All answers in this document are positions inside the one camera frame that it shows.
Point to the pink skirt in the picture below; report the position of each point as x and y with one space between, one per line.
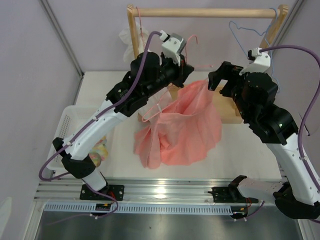
183 132

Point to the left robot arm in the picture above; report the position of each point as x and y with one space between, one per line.
149 73

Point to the pastel floral cloth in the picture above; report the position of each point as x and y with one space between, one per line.
99 152

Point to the white plastic basket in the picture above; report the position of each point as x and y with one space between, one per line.
71 120

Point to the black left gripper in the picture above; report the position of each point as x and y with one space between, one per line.
182 72

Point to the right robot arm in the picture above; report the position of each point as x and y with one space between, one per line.
254 94

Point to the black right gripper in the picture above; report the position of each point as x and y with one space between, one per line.
227 72

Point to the white garment on hanger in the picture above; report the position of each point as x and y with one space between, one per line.
129 56

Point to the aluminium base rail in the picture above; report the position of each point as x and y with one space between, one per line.
145 196

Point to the pink hanger with white garment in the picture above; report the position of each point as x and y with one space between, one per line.
140 22

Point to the pink wire hanger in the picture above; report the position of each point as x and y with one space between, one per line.
157 103

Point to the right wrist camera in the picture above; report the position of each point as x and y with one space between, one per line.
259 62

